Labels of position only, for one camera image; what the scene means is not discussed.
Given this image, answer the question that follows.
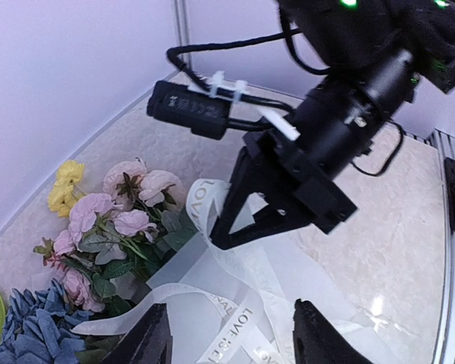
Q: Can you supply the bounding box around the pink fake flower bunch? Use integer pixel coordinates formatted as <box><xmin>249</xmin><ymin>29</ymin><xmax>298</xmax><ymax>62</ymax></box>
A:
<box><xmin>33</xmin><ymin>158</ymin><xmax>195</xmax><ymax>316</ymax></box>

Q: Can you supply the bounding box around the yellow fake flower stem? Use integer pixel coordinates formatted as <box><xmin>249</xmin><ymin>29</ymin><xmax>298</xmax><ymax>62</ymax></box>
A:
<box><xmin>47</xmin><ymin>160</ymin><xmax>85</xmax><ymax>218</ymax></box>

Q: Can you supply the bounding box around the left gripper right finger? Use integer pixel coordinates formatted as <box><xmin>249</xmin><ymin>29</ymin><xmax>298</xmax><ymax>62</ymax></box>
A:
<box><xmin>293</xmin><ymin>299</ymin><xmax>371</xmax><ymax>364</ymax></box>

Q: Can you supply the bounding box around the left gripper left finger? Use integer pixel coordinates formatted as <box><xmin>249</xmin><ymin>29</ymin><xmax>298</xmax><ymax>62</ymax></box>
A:
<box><xmin>100</xmin><ymin>303</ymin><xmax>173</xmax><ymax>364</ymax></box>

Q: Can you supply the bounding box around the right aluminium frame post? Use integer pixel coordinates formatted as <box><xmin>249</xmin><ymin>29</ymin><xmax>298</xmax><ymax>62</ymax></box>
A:
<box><xmin>174</xmin><ymin>0</ymin><xmax>194</xmax><ymax>75</ymax></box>

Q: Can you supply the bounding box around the cream printed ribbon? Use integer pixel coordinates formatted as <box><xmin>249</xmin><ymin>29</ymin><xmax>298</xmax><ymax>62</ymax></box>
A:
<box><xmin>71</xmin><ymin>177</ymin><xmax>365</xmax><ymax>364</ymax></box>

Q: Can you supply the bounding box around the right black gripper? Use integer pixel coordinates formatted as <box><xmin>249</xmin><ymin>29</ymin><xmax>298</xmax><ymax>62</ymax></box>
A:
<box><xmin>210</xmin><ymin>130</ymin><xmax>357</xmax><ymax>250</ymax></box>

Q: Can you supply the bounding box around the blue fake flower bunch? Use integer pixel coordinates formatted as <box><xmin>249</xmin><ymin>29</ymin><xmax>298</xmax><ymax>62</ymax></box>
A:
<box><xmin>0</xmin><ymin>279</ymin><xmax>105</xmax><ymax>363</ymax></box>

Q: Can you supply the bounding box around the front aluminium rail base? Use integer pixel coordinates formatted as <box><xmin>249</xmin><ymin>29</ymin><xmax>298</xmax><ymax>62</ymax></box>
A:
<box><xmin>401</xmin><ymin>127</ymin><xmax>455</xmax><ymax>364</ymax></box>

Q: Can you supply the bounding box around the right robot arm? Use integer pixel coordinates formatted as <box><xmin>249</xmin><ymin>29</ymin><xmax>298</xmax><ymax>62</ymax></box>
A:
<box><xmin>209</xmin><ymin>1</ymin><xmax>455</xmax><ymax>250</ymax></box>

